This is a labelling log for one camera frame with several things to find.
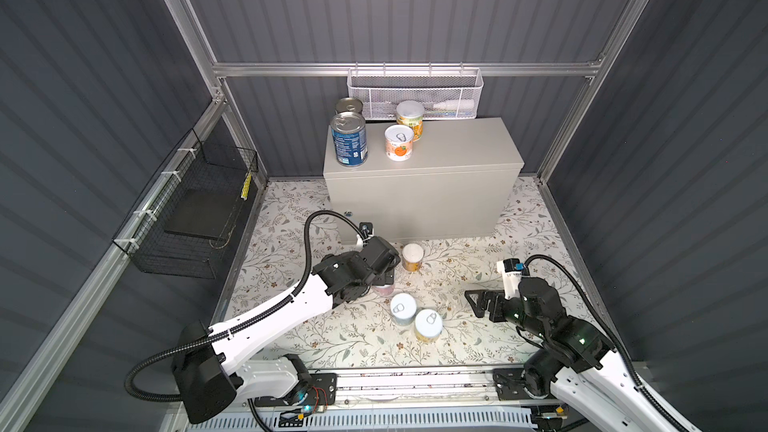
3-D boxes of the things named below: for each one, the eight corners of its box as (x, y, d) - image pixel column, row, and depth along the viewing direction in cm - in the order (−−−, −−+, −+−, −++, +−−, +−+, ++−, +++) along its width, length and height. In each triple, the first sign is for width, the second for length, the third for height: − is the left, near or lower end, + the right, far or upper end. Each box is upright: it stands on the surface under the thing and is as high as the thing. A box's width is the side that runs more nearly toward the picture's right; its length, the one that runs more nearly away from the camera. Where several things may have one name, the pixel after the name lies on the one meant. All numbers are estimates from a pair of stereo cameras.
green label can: (390, 326, 85) (390, 318, 81) (390, 300, 90) (390, 292, 86) (416, 326, 85) (417, 318, 81) (414, 300, 90) (415, 292, 86)
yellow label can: (415, 342, 82) (416, 336, 78) (413, 315, 87) (414, 308, 83) (441, 342, 82) (444, 336, 78) (438, 315, 87) (440, 308, 83)
